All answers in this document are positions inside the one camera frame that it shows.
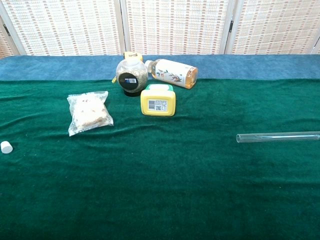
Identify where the transparent glass test tube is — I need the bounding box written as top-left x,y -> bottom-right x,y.
236,131 -> 320,144

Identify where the tea bottle white label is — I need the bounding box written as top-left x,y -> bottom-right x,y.
144,58 -> 199,90

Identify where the clear plastic snack bag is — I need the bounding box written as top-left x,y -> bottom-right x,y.
66,90 -> 115,137

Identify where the round clear jar black lid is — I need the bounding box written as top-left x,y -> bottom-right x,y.
115,57 -> 149,97

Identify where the yellow container green lid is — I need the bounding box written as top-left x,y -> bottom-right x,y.
140,83 -> 177,117

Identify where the white stopper cap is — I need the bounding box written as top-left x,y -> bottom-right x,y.
0,140 -> 14,154

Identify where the blue cloth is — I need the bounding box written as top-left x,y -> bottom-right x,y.
0,54 -> 320,82

